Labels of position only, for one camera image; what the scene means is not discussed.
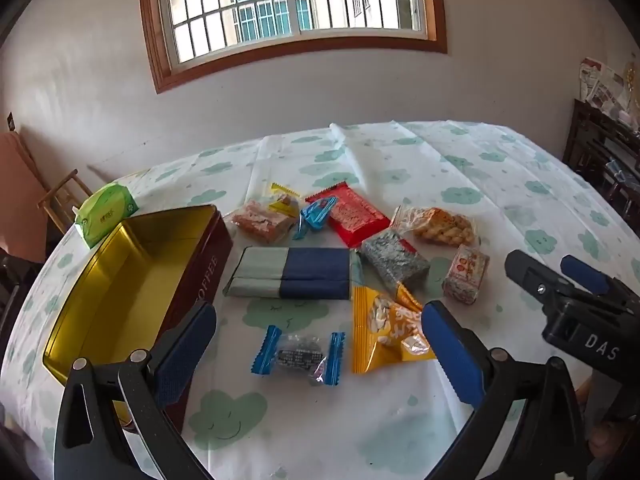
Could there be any small yellow candy packet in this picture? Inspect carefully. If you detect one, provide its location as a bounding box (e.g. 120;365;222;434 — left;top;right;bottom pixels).
267;182;301;216

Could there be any small blue candy packet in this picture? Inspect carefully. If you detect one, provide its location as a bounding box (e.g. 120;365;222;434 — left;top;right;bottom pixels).
292;197;340;241

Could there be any cloud-print tablecloth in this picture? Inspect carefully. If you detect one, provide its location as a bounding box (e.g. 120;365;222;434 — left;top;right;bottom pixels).
0;120;640;480

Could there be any pile of printed papers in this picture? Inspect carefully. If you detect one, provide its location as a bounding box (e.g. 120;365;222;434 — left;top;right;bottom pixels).
579;57;640;116

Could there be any red tin box gold inside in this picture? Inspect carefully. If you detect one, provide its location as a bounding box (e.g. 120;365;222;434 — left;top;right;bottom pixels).
41;204;234;433

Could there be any twisted dough snack packet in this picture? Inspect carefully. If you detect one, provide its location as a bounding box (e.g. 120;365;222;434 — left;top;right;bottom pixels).
390;205;479;247

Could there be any grey and navy pack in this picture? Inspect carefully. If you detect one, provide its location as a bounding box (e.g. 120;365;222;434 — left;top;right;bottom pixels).
222;246;363;301

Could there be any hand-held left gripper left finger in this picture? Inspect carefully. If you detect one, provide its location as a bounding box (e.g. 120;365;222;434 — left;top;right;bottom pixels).
54;301;218;480

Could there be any pink cloth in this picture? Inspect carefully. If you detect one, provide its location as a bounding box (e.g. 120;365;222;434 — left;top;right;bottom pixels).
0;130;51;263

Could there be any red snack packet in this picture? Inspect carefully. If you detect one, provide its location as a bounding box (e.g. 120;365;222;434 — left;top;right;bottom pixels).
305;181;392;249

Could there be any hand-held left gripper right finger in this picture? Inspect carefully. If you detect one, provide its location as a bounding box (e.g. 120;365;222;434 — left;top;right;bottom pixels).
421;300;588;480

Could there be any orange brittle snack packet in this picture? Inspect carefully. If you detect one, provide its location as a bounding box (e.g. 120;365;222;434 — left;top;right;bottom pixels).
222;199;296;246

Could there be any yellow-orange snack packet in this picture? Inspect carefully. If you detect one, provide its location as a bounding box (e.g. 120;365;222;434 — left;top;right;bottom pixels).
351;282;438;375

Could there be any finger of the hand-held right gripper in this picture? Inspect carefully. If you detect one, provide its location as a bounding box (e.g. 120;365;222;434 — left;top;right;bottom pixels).
504;249;587;314
560;254;640;302

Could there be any small white red printed packet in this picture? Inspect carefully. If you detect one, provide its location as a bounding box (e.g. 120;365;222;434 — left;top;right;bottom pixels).
442;245;491;305

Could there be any dark wooden cabinet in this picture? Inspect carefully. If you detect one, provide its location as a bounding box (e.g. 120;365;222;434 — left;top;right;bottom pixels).
562;99;640;211

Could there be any blue-ended dark candy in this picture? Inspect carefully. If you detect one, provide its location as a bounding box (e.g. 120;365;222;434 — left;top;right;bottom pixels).
250;325;347;387

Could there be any green tissue pack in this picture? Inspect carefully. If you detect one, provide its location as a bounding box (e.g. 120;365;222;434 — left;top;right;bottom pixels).
74;183;139;249

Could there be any small wooden chair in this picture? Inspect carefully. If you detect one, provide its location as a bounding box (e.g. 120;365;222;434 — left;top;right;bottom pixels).
37;169;96;233

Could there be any barred window with wooden frame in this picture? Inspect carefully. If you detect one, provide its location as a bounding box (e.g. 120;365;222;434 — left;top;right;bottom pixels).
138;0;448;94

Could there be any black sesame bar packet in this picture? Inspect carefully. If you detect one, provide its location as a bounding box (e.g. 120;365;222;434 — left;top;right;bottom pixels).
359;228;432;291

